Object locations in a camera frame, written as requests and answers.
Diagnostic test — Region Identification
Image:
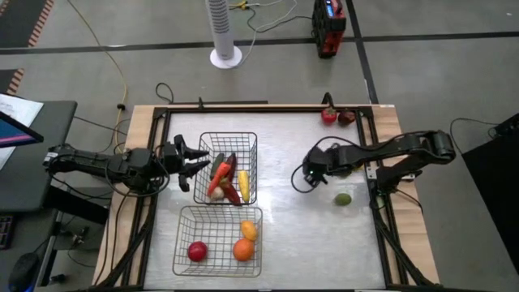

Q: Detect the dark purple eggplant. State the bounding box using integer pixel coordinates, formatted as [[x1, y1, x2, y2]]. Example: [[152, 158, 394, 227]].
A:
[[224, 152, 238, 183]]

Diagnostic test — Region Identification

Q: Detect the yellow floor cable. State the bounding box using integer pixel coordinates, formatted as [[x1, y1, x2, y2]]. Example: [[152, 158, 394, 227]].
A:
[[66, 0, 129, 137]]

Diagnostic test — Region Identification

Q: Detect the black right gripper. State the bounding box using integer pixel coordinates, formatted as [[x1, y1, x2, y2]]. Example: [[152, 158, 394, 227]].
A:
[[302, 145, 340, 189]]

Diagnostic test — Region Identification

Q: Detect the metal wire basket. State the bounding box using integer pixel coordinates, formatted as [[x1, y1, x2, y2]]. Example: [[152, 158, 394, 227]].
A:
[[192, 131, 259, 206], [172, 204, 264, 278]]

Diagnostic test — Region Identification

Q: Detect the orange fruit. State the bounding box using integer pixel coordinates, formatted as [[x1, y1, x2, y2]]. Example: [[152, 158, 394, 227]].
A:
[[232, 238, 256, 263]]

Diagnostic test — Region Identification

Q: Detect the black mat with orange stripes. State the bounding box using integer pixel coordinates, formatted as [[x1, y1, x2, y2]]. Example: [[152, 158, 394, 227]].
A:
[[0, 67, 26, 97], [0, 0, 55, 49]]

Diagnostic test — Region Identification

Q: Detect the red and black toolbox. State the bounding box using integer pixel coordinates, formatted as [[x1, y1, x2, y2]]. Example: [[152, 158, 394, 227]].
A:
[[311, 0, 348, 59]]

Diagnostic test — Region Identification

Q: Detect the red tomato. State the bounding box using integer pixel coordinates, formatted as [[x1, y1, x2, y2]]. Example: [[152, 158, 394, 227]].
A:
[[320, 107, 338, 126]]

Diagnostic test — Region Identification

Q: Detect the white tower fan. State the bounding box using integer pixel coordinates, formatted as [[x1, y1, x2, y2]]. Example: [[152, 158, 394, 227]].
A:
[[204, 0, 244, 71]]

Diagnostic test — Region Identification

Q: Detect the black computer mouse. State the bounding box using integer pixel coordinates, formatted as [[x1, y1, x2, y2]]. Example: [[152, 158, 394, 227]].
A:
[[7, 251, 42, 292]]

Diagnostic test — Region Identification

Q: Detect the red apple with green leaf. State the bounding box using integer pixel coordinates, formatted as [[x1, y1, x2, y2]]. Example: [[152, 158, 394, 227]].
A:
[[187, 240, 209, 263]]

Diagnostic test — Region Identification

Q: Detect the black keyboard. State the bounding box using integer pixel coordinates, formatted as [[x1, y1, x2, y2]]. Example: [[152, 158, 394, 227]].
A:
[[0, 214, 15, 251]]

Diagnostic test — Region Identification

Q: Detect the dark red chili pepper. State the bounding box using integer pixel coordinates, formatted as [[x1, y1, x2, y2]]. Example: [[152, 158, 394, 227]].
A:
[[218, 180, 242, 205]]

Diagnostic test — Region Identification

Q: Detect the dark green cucumber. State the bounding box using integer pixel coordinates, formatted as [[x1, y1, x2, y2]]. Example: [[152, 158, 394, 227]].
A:
[[209, 152, 225, 180]]

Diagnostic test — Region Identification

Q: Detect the black looped cable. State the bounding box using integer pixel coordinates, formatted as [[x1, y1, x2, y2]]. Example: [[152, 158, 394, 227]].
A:
[[155, 81, 176, 105]]

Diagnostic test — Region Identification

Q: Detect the dark red round fruit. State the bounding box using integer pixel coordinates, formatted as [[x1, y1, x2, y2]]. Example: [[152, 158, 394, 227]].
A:
[[337, 109, 358, 127]]

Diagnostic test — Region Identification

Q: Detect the yellow-orange oval fruit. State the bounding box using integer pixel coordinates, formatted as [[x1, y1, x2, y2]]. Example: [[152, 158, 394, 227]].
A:
[[240, 220, 259, 242]]

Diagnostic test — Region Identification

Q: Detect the tilted computer screen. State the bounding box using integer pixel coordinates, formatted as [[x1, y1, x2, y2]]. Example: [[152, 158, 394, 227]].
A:
[[0, 110, 45, 149]]

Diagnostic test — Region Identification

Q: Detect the black equipment case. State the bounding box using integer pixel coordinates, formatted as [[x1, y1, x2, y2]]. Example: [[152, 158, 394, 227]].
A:
[[461, 112, 519, 273]]

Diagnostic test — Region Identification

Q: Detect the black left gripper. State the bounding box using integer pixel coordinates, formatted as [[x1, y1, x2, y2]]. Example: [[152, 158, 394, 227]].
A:
[[161, 134, 212, 193]]

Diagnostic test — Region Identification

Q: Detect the white paper sheet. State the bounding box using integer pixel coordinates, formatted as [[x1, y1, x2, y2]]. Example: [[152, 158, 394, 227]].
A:
[[0, 93, 45, 170]]

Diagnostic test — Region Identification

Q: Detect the black side desk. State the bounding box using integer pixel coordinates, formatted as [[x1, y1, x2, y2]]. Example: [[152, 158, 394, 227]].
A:
[[0, 99, 79, 215]]

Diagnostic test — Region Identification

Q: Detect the black aluminium table frame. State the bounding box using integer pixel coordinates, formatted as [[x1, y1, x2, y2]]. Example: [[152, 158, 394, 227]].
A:
[[92, 99, 441, 292]]

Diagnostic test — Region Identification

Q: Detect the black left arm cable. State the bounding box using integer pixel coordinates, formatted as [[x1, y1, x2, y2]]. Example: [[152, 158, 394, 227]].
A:
[[104, 153, 172, 199]]

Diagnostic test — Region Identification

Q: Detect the white floor cable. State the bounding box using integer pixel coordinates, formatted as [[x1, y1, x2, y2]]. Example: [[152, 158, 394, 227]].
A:
[[238, 0, 299, 67]]

